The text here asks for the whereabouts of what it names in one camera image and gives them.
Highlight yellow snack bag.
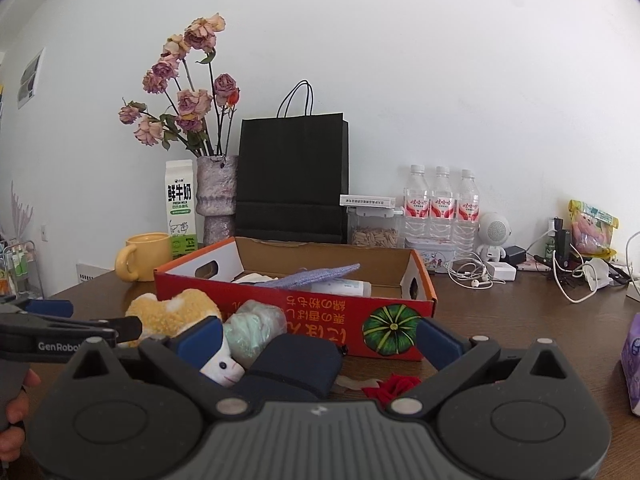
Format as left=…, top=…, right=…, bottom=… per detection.
left=568, top=200, right=620, bottom=260

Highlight red fabric flower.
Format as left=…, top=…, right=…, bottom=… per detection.
left=361, top=374, right=421, bottom=410

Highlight white power adapter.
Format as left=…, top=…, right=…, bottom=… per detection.
left=486, top=261, right=516, bottom=283

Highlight white tin box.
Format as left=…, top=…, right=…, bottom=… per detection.
left=405, top=236, right=456, bottom=274

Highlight dried pink rose bouquet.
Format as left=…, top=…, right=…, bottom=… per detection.
left=118, top=13, right=241, bottom=157

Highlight purple tissue pack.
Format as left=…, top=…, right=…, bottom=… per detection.
left=620, top=313, right=640, bottom=416

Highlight white cloth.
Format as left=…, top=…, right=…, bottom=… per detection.
left=232, top=272, right=277, bottom=285

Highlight wall paper notice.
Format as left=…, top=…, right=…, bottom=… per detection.
left=17, top=48, right=46, bottom=110

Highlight wire storage rack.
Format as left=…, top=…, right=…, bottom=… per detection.
left=1, top=240, right=44, bottom=299

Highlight dark navy pouch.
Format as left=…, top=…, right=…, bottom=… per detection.
left=231, top=334, right=343, bottom=405

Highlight yellow white plush toy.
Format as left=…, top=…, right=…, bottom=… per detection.
left=126, top=289, right=244, bottom=388

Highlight white green milk carton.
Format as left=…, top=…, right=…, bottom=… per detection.
left=164, top=159, right=198, bottom=258

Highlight clear snack container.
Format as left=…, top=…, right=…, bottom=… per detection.
left=348, top=207, right=402, bottom=248

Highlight white earphones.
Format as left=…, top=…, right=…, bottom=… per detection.
left=446, top=252, right=494, bottom=290

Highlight black phone stand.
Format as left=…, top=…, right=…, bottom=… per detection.
left=546, top=217, right=572, bottom=285

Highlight purple fabric pouch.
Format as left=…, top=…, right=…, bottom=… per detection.
left=248, top=263, right=360, bottom=289

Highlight white flat box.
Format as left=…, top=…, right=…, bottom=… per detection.
left=340, top=194, right=396, bottom=209

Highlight black paper shopping bag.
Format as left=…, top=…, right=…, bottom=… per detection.
left=234, top=79, right=349, bottom=244

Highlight clear water bottle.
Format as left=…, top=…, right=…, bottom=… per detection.
left=430, top=166, right=456, bottom=240
left=404, top=165, right=431, bottom=238
left=452, top=169, right=480, bottom=259

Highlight black power adapter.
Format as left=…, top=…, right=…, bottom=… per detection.
left=501, top=246, right=527, bottom=266

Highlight purple textured vase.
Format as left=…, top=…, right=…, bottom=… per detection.
left=196, top=155, right=238, bottom=246

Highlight person's left hand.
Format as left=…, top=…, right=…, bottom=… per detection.
left=0, top=368, right=41, bottom=463

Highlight red cardboard box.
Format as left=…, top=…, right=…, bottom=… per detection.
left=154, top=237, right=437, bottom=361

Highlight yellow ceramic mug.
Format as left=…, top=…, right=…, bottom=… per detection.
left=114, top=232, right=172, bottom=283

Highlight white robot toy speaker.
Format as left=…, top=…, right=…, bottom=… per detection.
left=477, top=212, right=511, bottom=263

